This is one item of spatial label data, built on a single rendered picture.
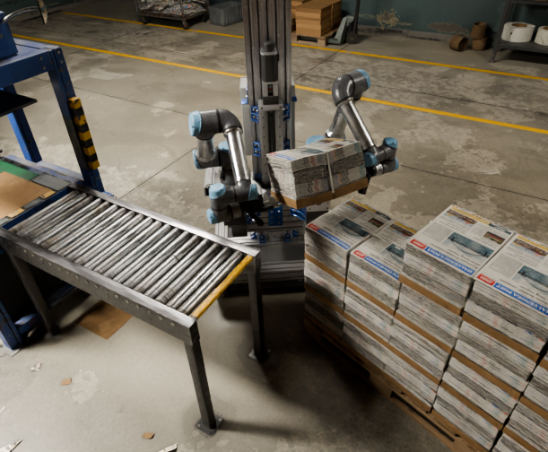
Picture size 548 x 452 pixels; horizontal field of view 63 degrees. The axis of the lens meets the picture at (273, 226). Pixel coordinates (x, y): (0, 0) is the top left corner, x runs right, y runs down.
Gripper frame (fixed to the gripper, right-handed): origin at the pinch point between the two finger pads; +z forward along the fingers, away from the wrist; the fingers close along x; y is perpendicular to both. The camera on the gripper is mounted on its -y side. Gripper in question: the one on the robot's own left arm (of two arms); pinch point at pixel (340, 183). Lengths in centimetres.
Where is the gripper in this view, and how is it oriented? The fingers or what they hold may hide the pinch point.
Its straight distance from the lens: 236.7
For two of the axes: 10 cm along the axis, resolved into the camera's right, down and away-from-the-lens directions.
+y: -1.8, -9.3, -3.1
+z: -9.0, 2.9, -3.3
